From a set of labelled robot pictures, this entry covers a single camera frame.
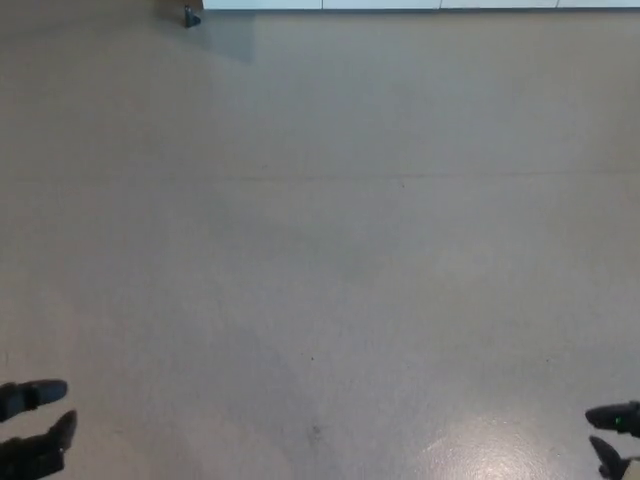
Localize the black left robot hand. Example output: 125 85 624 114
0 379 79 480

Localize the white locker door 2D08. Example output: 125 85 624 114
322 0 443 11

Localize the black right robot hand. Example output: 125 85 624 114
584 400 640 480

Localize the white locker door 2D04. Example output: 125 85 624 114
203 0 324 11

